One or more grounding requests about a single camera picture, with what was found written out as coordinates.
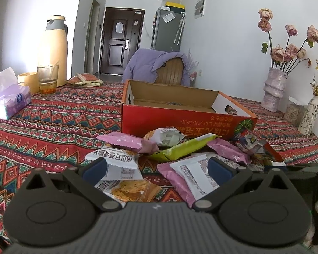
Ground colourful printed snack packet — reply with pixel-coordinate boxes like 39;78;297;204
232;127;267;155

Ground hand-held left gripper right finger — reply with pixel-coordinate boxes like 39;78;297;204
194;157;295;213

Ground dried pink roses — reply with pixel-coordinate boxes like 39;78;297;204
258;8;318;73

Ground cream thermos jug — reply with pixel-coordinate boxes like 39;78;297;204
38;15;69;87

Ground dark brown door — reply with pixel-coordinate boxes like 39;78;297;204
99;7;145;76

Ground white textured vase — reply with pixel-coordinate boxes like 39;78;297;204
260;67;289;113

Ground purple tissue pack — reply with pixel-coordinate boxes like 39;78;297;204
0;67;32;120

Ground white folded umbrella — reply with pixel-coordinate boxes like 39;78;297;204
173;12;186;45

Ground pink packet with white label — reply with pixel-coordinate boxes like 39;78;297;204
157;155;228;208

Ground wooden chair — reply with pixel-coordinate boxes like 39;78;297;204
154;58;184;86

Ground white wall panel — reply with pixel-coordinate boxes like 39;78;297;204
194;0;206;19

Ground red cardboard box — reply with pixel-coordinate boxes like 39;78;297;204
121;79;258;141

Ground pink snack packet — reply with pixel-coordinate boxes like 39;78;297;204
96;134;159;154
207;138;252;166

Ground dried lavender bunch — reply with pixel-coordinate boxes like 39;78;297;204
187;48;200;72

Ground cream round cup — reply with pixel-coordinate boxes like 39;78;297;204
17;72;40;95

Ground grey refrigerator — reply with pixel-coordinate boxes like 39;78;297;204
151;7;186;53

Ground white floral vase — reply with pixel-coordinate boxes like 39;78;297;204
298;95;318;137

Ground glass jar with lid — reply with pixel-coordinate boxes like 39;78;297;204
283;96;308;127

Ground yellow-green snack packet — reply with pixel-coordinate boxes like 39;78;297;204
148;134;220;162

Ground purple jacket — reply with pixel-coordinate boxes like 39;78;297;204
122;48;195;87

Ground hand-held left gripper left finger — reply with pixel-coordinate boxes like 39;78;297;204
22;157;123;213

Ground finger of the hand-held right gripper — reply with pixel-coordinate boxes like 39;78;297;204
264;161;318;176

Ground glass cup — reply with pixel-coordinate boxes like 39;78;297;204
36;64;59;96

